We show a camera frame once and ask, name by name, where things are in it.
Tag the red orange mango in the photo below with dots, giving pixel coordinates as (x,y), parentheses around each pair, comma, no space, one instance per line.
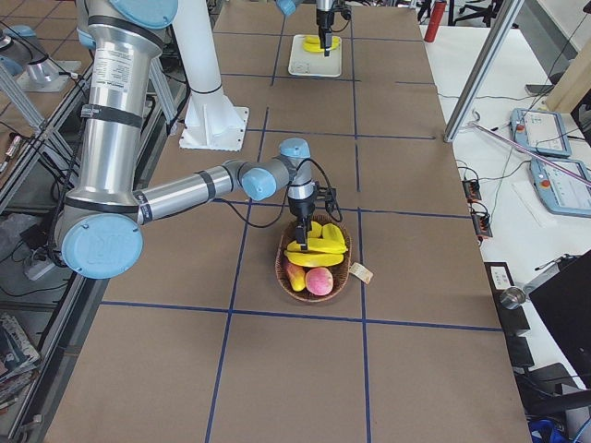
(296,275)

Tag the yellow starfruit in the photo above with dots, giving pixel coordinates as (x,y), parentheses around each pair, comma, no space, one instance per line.
(328,231)

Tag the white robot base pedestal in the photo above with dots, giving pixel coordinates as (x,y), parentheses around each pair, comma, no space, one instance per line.
(211,122)

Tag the yellow banana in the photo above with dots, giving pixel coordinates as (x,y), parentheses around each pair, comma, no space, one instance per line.
(313,260)
(318,245)
(316,49)
(315,40)

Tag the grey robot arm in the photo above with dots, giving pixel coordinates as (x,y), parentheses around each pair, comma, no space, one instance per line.
(288,7)
(99,230)

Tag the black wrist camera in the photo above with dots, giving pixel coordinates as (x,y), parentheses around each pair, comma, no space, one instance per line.
(327,196)

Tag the brown wicker basket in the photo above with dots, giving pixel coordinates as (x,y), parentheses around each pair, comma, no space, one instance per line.
(339,272)

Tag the black monitor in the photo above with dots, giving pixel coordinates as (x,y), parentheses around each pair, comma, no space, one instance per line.
(561,297)

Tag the teach pendant far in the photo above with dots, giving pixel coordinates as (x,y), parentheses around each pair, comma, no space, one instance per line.
(540,132)

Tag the white bear tray plate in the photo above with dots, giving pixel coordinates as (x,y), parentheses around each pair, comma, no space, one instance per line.
(304,64)

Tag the red pink apple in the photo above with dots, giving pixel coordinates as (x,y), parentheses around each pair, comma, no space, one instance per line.
(319,281)

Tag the red bottle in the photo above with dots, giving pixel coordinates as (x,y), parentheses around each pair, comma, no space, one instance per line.
(436,15)

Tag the teach pendant near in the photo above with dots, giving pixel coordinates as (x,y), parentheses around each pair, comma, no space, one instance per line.
(561,193)

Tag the paper price tag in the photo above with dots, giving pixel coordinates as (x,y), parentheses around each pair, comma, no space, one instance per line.
(361,272)

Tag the teach pendant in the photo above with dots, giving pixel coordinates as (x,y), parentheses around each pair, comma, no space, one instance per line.
(540,132)
(561,193)

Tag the aluminium frame post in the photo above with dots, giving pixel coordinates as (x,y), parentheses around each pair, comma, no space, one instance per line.
(491,46)

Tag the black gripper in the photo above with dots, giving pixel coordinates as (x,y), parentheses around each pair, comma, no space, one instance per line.
(302,209)
(323,19)

